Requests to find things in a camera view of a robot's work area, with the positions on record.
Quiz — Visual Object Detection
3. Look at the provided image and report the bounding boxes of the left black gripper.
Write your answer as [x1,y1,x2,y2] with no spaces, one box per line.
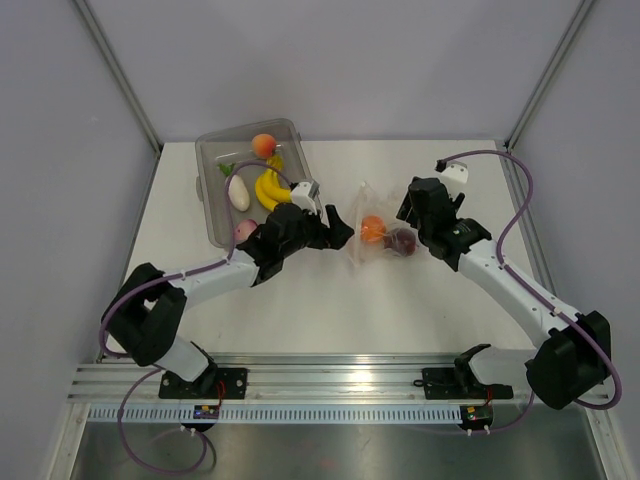
[280,205,353,259]

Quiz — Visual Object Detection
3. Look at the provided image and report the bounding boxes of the orange toy fruit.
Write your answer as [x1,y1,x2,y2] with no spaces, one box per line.
[360,215,387,244]

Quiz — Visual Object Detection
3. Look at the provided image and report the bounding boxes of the clear zip top bag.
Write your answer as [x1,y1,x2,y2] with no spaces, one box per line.
[346,182,429,268]

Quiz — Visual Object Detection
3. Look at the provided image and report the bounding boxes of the dark red toy plum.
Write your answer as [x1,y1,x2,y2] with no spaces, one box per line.
[383,228,417,257]

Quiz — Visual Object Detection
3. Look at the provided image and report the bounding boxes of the yellow white-dotted toy food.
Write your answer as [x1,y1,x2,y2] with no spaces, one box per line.
[254,154,291,212]

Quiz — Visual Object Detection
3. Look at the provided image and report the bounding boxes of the purple white-dotted toy food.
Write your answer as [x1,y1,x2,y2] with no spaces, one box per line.
[233,219,258,244]

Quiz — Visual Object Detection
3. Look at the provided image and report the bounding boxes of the white toy food piece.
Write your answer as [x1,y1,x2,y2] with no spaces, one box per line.
[218,163,251,212]

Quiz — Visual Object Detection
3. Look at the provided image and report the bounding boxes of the orange pink toy peach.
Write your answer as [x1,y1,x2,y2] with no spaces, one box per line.
[251,133,277,159]

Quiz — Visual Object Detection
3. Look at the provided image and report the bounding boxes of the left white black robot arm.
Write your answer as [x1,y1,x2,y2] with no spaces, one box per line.
[100,203,354,398]

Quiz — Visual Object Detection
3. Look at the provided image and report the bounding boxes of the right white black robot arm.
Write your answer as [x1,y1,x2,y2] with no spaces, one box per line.
[397,177,612,410]

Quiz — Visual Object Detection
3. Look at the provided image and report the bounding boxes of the clear grey plastic bin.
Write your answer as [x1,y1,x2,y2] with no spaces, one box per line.
[195,118,311,248]

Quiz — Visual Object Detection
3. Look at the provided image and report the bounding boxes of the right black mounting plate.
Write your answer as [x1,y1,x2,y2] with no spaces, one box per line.
[419,367,514,401]

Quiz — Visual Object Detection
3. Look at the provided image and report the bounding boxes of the black mounting plate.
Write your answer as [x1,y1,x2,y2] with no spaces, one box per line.
[419,367,514,401]
[158,367,249,400]

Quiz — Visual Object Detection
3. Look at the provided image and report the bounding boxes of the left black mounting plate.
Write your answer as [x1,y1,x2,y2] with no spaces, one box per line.
[158,367,249,400]

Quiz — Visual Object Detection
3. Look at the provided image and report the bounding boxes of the right small circuit board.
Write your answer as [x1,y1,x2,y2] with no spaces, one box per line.
[464,405,493,423]

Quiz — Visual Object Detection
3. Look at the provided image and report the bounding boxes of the small circuit board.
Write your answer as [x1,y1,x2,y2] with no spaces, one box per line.
[464,405,493,423]
[193,405,220,420]

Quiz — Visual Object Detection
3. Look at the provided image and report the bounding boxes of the left small circuit board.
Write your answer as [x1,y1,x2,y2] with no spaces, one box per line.
[193,405,220,420]

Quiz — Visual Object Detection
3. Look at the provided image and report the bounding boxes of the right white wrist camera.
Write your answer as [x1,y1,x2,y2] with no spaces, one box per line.
[435,160,469,197]

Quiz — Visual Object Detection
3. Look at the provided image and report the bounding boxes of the right aluminium frame post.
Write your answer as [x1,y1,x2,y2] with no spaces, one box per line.
[504,0,599,152]

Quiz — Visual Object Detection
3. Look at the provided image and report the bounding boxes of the aluminium frame post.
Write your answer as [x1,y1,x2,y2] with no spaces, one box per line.
[504,0,599,152]
[71,0,163,158]

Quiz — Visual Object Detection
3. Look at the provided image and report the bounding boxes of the left aluminium frame post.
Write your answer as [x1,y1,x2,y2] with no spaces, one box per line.
[71,0,163,158]

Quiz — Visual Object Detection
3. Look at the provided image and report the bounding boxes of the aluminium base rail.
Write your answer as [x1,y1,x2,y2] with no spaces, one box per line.
[67,352,611,404]

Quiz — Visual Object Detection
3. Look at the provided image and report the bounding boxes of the white slotted cable duct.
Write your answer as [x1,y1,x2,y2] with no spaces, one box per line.
[88,404,462,425]

